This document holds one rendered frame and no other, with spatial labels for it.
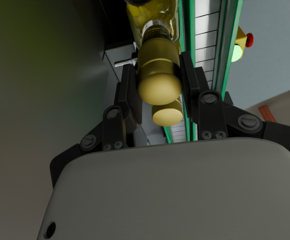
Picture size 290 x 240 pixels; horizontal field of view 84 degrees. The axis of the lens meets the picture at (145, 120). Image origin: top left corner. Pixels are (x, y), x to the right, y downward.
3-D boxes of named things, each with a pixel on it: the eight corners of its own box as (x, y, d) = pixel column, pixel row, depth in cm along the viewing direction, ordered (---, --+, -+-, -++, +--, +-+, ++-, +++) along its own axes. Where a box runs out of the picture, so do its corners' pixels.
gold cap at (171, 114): (184, 90, 20) (190, 118, 17) (163, 104, 22) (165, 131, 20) (166, 74, 18) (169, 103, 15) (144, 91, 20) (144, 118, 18)
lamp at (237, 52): (224, 45, 46) (227, 51, 44) (242, 42, 45) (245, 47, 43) (222, 59, 49) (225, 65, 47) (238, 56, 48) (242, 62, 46)
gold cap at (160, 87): (132, 42, 13) (129, 76, 11) (175, 32, 13) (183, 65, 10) (143, 76, 16) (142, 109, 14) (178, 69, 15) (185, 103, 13)
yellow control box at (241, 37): (213, 30, 49) (220, 42, 45) (240, 23, 48) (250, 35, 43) (212, 50, 55) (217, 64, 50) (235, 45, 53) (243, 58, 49)
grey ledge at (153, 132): (108, 33, 47) (102, 54, 40) (138, 25, 45) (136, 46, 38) (162, 158, 121) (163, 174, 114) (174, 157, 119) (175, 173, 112)
